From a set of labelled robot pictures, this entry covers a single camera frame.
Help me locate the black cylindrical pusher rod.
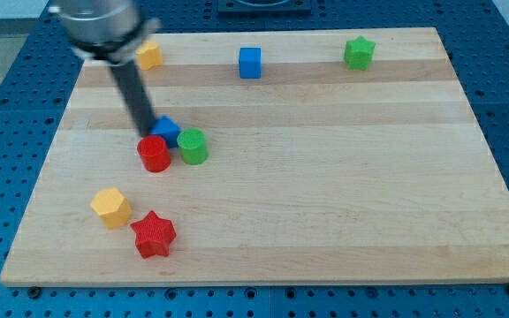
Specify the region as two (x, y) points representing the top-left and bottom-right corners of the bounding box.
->
(110, 60), (156, 137)

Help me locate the red cylinder block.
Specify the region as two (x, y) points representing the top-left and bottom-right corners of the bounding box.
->
(137, 135), (171, 172)

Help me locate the red star block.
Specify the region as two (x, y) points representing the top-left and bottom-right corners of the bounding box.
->
(130, 210), (177, 259)

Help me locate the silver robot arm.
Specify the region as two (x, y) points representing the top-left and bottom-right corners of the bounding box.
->
(48, 0), (161, 137)

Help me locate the yellow star block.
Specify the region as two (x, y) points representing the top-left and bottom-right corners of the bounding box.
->
(136, 41), (163, 70)

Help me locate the green star block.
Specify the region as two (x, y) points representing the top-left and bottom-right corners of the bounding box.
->
(344, 36), (376, 71)

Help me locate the blue triangle block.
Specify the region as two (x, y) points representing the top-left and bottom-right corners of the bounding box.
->
(149, 115), (181, 148)

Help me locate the green cylinder block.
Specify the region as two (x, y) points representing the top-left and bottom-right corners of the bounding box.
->
(177, 127), (209, 165)

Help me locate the blue cube block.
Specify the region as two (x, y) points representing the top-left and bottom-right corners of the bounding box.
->
(239, 47), (262, 79)

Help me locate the yellow hexagon block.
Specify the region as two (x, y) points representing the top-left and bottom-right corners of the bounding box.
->
(90, 187), (132, 229)

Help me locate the wooden board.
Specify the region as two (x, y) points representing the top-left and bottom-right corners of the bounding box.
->
(0, 27), (509, 287)

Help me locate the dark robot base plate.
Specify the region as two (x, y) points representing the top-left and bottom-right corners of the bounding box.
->
(217, 0), (313, 15)

